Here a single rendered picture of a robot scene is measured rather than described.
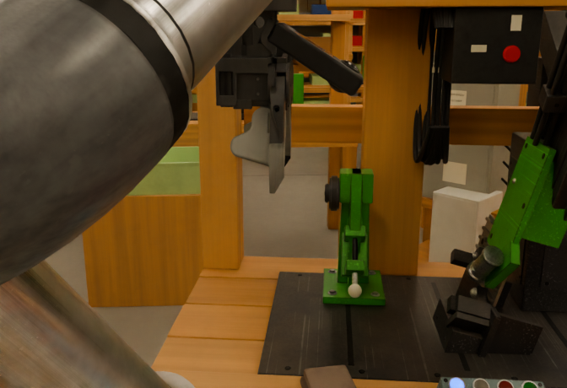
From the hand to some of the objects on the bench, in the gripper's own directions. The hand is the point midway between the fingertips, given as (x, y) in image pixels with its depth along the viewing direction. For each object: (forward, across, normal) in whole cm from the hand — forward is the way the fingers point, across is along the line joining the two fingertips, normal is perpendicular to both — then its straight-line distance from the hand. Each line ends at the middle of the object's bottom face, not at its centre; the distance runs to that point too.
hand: (283, 175), depth 69 cm
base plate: (+41, -40, +49) cm, 76 cm away
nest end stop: (+37, -30, +30) cm, 56 cm away
